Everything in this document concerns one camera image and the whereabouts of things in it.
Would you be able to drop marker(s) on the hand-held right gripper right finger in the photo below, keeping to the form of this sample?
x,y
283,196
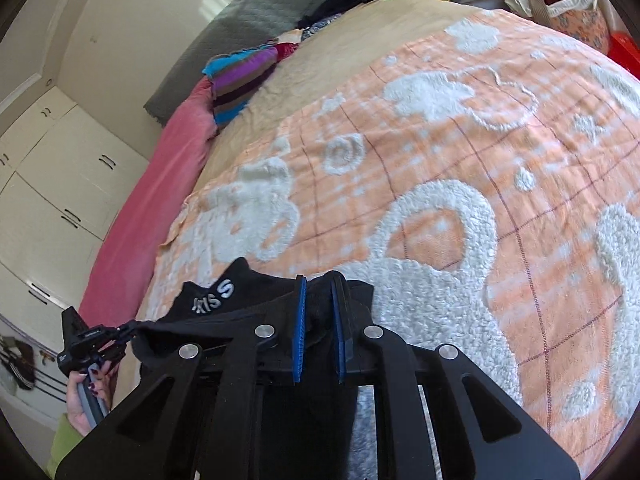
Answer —
x,y
340,330

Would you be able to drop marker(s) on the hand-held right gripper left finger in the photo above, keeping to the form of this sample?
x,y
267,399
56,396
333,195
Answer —
x,y
298,330

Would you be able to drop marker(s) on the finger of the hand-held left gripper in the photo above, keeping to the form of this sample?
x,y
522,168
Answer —
x,y
120,335

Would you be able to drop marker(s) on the black sweater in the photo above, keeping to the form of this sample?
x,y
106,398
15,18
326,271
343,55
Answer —
x,y
250,290

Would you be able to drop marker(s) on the person's left forearm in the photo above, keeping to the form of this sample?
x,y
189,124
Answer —
x,y
65,450

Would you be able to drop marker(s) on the floral bag of clothes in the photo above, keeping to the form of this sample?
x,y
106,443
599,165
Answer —
x,y
575,20

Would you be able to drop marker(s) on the person's left hand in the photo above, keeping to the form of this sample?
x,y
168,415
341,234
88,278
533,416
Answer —
x,y
80,410

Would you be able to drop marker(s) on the pink blanket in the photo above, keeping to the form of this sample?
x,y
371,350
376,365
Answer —
x,y
150,220

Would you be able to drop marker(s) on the white wardrobe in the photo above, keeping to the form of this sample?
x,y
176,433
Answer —
x,y
65,170

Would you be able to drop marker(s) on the orange bear blanket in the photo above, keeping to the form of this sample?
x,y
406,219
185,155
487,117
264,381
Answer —
x,y
450,135

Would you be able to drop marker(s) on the striped colourful cloth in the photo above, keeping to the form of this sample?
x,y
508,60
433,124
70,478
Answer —
x,y
240,80

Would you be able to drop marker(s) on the beige bed sheet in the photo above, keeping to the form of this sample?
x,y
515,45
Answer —
x,y
320,55

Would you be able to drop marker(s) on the maroon patterned cloth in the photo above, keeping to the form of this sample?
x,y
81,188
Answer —
x,y
292,45

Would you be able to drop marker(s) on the grey quilted headboard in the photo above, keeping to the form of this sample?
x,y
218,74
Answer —
x,y
250,25

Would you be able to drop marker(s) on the black garment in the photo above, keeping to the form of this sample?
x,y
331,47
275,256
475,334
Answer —
x,y
345,0

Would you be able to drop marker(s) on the red bag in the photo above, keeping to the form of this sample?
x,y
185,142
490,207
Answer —
x,y
627,55

